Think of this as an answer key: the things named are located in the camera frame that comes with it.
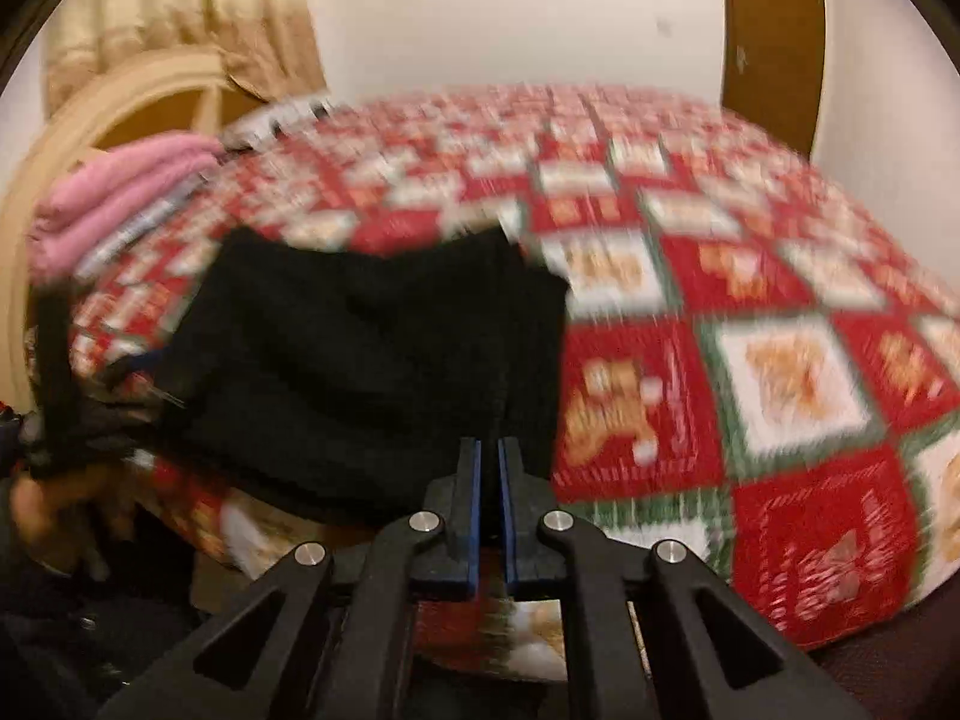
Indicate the beige patterned curtain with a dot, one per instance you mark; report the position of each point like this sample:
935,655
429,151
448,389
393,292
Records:
202,0

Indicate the brown wooden door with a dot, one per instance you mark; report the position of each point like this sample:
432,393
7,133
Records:
772,37

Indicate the person's dark clothing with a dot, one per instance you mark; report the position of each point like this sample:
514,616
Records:
67,645

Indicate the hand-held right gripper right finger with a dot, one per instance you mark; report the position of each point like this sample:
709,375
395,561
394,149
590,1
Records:
511,525

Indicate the black pants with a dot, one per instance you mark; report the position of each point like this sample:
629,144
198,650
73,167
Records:
360,360

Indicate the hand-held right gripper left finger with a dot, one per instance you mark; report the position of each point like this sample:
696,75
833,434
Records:
472,525

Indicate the pink quilt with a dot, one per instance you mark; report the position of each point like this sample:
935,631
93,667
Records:
105,202

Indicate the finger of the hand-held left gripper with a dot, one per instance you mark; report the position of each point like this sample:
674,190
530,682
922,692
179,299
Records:
142,379

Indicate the person's left hand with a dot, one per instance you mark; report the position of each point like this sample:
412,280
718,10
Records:
45,517

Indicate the red checked printed blanket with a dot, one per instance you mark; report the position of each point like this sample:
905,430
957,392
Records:
750,360

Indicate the white dotted pillow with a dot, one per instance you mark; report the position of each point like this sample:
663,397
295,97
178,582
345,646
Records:
274,120

